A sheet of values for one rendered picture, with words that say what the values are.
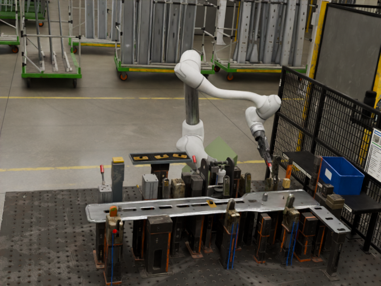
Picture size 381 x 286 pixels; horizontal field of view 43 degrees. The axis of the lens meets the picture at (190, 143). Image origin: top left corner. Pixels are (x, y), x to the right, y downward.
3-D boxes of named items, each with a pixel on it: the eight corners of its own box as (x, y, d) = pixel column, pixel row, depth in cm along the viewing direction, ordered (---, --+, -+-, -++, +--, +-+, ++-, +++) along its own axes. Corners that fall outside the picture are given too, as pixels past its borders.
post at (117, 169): (110, 229, 301) (112, 164, 285) (109, 223, 308) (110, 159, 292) (122, 228, 303) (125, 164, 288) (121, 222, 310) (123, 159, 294)
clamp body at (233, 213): (222, 271, 270) (229, 217, 258) (215, 259, 281) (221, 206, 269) (237, 269, 273) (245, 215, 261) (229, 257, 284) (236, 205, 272)
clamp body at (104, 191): (96, 248, 281) (97, 192, 268) (93, 238, 291) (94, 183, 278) (113, 246, 284) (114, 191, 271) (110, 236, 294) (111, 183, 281)
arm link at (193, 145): (189, 173, 350) (170, 153, 340) (191, 156, 364) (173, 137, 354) (207, 163, 343) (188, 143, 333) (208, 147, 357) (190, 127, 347)
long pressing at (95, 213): (88, 226, 248) (88, 223, 248) (84, 205, 268) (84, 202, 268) (322, 207, 290) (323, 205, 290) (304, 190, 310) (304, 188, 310)
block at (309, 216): (298, 263, 284) (307, 221, 274) (290, 252, 294) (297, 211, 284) (313, 261, 287) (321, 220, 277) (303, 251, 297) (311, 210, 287)
